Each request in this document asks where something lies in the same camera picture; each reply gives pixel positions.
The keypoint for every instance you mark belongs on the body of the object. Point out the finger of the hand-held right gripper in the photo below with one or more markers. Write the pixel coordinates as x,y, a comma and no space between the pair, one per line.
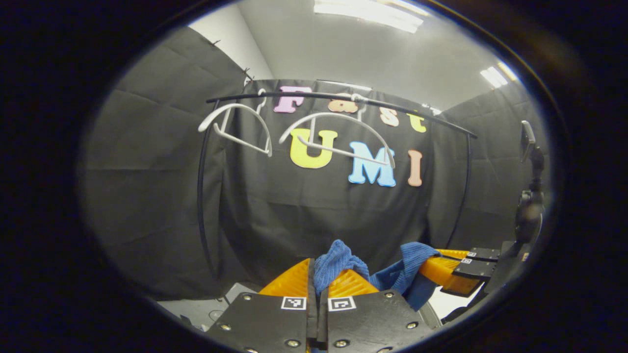
483,254
446,274

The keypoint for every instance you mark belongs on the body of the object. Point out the white hanger with wide shoulders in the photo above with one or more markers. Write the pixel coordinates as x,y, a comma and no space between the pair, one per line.
338,117
235,109

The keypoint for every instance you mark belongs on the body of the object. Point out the long ceiling light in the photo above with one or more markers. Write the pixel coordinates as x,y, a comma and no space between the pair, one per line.
343,84

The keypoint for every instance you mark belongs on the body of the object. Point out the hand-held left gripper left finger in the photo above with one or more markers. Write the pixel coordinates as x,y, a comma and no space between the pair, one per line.
265,323

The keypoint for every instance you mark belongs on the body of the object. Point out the large ceiling light panel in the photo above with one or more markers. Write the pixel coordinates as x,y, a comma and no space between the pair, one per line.
368,13

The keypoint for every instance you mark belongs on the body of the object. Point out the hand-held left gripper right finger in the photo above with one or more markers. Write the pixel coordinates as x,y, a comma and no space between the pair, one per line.
373,323

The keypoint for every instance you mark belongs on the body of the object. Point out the small ceiling light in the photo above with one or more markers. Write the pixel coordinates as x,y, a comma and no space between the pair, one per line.
498,74
431,110

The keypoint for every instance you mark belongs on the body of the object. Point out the black backdrop cloth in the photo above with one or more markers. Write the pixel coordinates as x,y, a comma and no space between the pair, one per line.
162,196

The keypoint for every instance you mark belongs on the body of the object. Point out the black clothes rack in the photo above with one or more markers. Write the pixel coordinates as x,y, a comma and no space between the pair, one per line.
202,196

